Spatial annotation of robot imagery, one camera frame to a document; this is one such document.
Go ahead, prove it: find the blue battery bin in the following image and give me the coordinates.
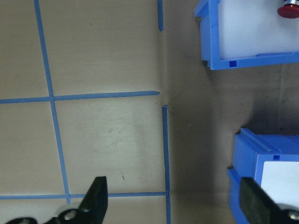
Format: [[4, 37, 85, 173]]
[[227, 127, 299, 224]]

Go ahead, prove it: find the blue switch parts bin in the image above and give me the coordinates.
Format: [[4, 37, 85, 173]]
[[193, 0, 299, 71]]

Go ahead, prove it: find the red mushroom push button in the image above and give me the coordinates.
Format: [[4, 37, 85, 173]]
[[277, 0, 299, 17]]

